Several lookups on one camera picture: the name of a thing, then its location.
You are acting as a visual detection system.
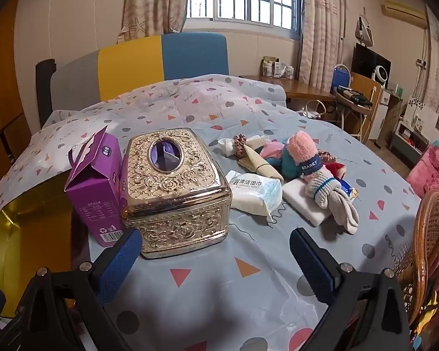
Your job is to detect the pink blanket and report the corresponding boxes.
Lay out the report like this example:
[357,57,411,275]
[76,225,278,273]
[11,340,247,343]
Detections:
[405,144,439,199]

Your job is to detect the red sock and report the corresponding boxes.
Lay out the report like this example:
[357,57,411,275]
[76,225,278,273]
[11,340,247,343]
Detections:
[325,162,347,180]

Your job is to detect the pink cloth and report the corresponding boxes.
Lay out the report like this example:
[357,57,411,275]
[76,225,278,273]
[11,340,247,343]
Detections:
[260,142,287,162]

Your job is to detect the brown scrunchie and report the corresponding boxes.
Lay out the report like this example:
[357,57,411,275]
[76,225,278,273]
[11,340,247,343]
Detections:
[231,134,248,155]

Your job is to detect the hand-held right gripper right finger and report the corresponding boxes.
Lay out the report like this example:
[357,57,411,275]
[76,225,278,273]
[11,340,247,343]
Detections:
[290,228,421,351]

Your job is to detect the grey low shelf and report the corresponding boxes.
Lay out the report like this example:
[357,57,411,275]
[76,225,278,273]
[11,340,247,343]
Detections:
[389,120,431,169]

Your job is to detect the blue folding chair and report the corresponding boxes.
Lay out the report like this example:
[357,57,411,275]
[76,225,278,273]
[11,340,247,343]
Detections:
[330,63,349,93]

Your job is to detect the plaid scrunchie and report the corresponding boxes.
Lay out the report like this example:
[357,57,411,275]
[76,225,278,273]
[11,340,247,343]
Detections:
[315,149,336,164]

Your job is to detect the patterned plastic tablecloth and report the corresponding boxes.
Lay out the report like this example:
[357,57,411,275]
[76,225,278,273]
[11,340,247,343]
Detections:
[0,74,423,351]

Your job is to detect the wooden folding chair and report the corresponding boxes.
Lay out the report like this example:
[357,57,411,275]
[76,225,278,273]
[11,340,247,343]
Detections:
[332,72,383,144]

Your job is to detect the white mini fridge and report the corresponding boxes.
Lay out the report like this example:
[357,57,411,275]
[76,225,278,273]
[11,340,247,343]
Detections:
[369,91,393,142]

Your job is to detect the cream knitted cloth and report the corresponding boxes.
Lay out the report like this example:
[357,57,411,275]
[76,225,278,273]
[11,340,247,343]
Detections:
[241,135,270,151]

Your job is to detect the ornate gold tissue box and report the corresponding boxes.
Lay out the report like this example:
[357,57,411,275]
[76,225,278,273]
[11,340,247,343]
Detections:
[121,128,233,259]

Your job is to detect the beige rolled cloth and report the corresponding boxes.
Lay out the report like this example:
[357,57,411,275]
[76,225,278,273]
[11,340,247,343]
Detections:
[237,146,285,184]

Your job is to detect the pink sock with blue band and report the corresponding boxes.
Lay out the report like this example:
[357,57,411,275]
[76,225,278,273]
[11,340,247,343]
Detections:
[286,131,321,177]

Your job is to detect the black monitor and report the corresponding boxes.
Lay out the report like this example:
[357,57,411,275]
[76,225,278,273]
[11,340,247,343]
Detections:
[351,43,392,89]

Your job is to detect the white round fan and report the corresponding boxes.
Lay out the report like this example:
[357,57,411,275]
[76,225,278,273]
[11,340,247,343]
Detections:
[372,65,391,89]

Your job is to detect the purple carton box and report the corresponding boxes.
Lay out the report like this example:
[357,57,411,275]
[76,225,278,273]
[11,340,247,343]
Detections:
[64,125,127,248]

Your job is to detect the white foam block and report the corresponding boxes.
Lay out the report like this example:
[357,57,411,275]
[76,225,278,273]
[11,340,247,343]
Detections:
[282,180,333,227]

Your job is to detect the blue packet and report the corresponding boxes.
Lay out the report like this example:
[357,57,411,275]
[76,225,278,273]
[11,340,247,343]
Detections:
[337,180,360,200]

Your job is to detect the white wet wipes pack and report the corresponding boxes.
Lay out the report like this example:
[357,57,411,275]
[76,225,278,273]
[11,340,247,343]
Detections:
[227,170,283,222]

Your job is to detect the boxes on desk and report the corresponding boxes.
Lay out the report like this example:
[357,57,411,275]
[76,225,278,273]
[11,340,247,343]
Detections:
[261,56,298,80]

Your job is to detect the beige air conditioner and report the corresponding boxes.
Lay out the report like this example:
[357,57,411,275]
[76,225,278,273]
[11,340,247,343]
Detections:
[380,0,427,29]

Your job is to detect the hanging bag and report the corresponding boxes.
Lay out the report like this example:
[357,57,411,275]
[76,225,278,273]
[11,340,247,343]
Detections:
[354,14,374,49]

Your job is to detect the wooden desk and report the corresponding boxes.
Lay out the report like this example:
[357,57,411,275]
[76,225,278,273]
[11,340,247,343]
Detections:
[239,74,338,100]

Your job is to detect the beige patterned curtain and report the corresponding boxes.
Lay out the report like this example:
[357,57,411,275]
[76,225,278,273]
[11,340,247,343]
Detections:
[299,0,347,93]
[116,0,193,43]

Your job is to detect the rattan chair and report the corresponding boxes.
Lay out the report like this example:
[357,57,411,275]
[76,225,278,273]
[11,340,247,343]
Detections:
[394,189,439,351]

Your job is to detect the orange wooden wardrobe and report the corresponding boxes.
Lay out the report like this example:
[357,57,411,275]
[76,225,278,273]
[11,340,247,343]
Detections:
[0,0,34,191]

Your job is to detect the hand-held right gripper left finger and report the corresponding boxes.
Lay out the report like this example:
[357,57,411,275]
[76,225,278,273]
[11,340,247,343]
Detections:
[11,228,143,351]

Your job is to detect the blue plush mouse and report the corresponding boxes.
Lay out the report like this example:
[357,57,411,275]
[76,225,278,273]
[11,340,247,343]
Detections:
[260,142,305,184]

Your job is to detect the white knitted sock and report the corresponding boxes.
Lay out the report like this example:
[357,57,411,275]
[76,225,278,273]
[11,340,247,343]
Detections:
[217,138,239,159]

